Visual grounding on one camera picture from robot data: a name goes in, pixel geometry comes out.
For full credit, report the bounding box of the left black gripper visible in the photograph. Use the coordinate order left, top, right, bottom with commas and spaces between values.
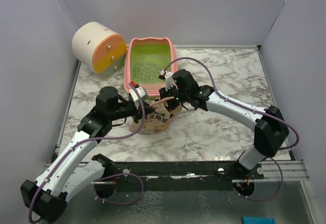
110, 100, 156, 124

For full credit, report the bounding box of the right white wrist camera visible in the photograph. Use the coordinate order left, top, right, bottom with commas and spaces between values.
159, 70, 177, 91

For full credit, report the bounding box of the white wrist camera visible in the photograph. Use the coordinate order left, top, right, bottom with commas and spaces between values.
159, 70, 177, 91
129, 81, 149, 103

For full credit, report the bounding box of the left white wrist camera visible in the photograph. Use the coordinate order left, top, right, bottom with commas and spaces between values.
129, 81, 149, 103

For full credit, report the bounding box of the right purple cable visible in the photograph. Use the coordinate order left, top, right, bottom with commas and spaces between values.
160, 57, 300, 203

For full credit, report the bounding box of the blue object at bottom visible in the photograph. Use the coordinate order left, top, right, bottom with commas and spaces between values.
242, 216, 275, 224

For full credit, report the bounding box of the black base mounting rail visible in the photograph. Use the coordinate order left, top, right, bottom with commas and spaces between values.
92, 154, 263, 192

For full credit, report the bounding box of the green litter granules pile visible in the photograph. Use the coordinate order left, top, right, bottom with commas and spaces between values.
130, 55, 171, 84

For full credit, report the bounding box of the pink green litter box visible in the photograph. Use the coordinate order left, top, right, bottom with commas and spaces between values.
124, 37, 178, 98

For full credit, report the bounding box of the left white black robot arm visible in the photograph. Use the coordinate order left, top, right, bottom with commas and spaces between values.
20, 83, 148, 223

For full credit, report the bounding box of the beige cat litter bag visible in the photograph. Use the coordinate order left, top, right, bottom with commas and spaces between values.
138, 97, 182, 134

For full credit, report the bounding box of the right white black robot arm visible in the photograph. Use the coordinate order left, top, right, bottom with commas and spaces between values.
159, 69, 289, 179

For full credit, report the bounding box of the cream orange cylindrical container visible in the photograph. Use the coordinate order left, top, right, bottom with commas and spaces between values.
71, 21, 127, 78

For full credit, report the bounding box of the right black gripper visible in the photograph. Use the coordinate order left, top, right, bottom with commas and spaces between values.
157, 85, 188, 113

